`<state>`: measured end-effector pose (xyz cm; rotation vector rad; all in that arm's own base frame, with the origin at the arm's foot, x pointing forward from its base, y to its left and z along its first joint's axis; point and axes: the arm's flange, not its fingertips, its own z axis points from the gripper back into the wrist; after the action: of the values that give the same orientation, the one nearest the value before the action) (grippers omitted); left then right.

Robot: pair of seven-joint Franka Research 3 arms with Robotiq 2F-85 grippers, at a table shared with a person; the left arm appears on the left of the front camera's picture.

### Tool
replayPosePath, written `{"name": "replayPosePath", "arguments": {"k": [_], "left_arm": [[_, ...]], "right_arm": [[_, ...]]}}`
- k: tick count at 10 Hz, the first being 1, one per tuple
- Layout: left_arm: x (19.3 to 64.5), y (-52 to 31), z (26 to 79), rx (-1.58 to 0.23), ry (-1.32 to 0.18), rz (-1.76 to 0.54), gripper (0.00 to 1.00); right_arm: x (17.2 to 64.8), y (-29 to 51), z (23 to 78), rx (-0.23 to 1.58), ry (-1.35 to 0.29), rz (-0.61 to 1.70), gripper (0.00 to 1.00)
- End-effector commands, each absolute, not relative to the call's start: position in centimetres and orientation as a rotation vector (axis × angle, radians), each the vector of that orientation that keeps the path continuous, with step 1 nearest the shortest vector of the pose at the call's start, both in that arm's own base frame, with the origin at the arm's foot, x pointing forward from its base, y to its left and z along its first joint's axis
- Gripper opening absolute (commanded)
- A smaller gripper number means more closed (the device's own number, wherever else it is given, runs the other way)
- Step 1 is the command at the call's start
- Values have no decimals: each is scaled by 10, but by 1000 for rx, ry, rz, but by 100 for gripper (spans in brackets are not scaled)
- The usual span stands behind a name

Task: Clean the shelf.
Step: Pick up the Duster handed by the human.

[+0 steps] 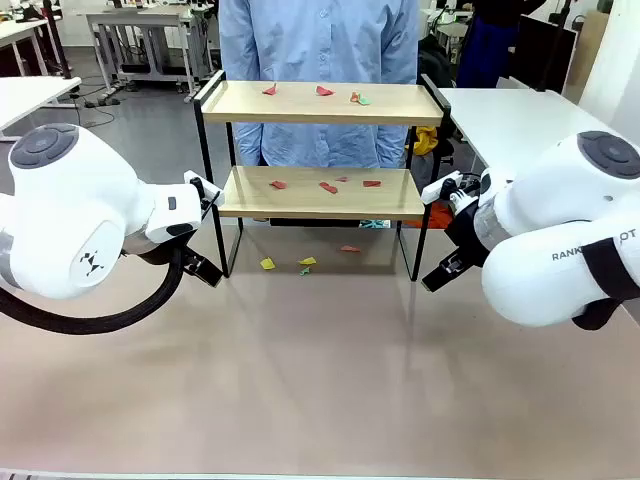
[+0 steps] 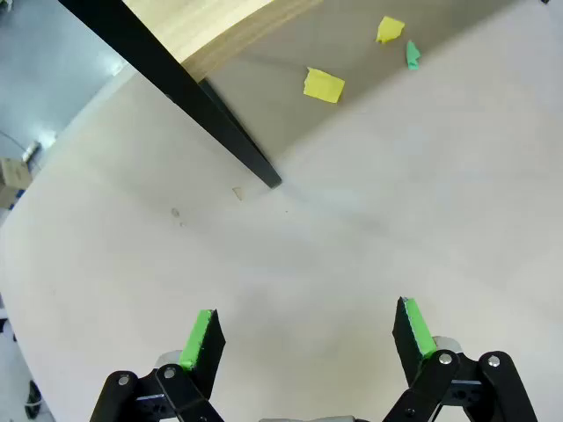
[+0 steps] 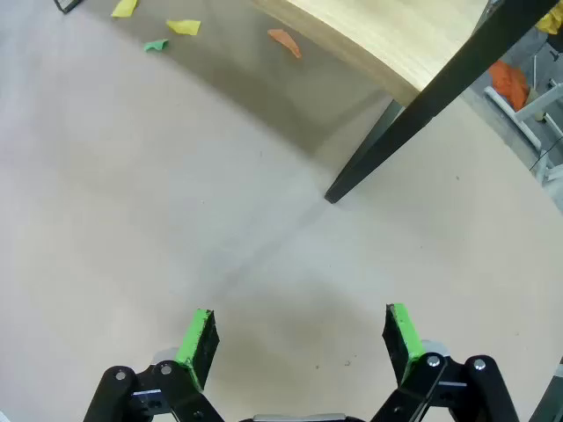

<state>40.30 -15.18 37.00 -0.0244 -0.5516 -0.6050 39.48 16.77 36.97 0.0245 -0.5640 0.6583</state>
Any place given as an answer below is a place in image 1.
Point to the yellow cloth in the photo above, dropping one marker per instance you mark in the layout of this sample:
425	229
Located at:
425	140

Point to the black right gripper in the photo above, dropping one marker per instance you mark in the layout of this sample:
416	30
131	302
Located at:
467	235

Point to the brown cardboard sheet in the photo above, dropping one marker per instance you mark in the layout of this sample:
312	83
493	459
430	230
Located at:
587	50

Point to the white background desk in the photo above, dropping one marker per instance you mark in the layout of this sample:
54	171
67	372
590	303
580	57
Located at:
20	30

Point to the black panel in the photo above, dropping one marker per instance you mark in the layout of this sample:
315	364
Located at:
545	50

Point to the orange-red paper scrap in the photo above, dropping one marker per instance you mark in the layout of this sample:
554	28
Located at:
350	248

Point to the person in blue shirt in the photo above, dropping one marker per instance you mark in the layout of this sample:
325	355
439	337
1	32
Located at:
320	50

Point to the grey metal workbench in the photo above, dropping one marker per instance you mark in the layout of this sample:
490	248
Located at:
135	20

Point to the yellow paper scrap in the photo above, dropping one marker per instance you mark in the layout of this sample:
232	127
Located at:
267	263
307	261

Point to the black office chair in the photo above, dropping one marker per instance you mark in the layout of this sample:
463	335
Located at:
446	150

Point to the background person in dark clothes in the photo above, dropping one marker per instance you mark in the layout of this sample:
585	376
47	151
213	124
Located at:
482	50

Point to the black frame wooden shelf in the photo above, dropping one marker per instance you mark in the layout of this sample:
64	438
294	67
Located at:
320	118

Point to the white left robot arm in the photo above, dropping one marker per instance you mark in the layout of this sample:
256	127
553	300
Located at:
75	200

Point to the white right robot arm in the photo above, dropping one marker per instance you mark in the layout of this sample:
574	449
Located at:
550	210

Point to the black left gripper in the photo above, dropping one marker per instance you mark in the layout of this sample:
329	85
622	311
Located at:
155	250

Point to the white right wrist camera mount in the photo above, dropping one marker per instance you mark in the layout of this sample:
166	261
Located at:
432	192

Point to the person's right forearm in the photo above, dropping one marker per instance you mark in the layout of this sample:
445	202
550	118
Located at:
247	145

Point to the person's left forearm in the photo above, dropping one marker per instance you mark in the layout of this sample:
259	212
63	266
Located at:
392	145

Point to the black pole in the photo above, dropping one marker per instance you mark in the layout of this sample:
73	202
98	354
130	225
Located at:
56	45

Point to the orange cloth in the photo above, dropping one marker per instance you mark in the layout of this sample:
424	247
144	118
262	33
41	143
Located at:
440	217

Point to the large white desk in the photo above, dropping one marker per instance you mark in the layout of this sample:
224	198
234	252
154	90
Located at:
500	120

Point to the black jacket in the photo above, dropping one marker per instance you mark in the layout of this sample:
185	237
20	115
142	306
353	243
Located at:
432	65

